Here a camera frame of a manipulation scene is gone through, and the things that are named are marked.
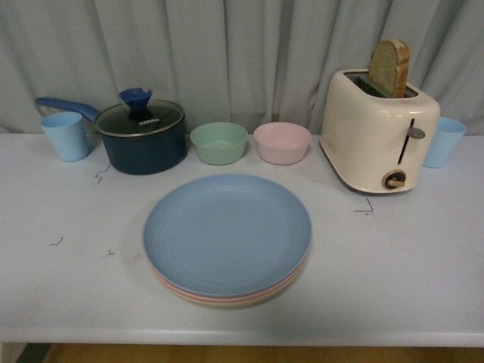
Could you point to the blue plate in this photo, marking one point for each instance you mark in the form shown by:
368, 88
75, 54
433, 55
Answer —
227, 236

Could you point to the pink plate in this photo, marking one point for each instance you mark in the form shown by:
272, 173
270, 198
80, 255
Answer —
219, 294

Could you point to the green bowl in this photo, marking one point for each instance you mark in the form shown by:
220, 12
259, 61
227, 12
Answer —
219, 144

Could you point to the pink bowl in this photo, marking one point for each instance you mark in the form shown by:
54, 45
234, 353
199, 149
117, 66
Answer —
282, 143

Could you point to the dark blue saucepan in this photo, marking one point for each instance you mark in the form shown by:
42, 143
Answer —
139, 155

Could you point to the grey curtain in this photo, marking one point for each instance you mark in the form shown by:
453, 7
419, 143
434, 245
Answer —
249, 62

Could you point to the cream plate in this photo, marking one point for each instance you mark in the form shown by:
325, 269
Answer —
231, 302

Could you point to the glass pot lid blue knob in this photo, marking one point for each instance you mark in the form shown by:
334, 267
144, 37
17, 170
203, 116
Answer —
138, 115

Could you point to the cream toaster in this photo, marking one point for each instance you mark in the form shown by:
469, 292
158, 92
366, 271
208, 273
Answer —
376, 144

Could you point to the light blue cup left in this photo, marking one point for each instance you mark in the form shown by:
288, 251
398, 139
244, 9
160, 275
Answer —
66, 132

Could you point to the light blue cup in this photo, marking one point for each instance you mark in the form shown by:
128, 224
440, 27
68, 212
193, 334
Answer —
66, 132
449, 133

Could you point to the bread slice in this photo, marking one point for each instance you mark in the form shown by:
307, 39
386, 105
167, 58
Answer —
389, 66

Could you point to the light blue cup right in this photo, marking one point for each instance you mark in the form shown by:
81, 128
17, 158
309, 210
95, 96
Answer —
449, 133

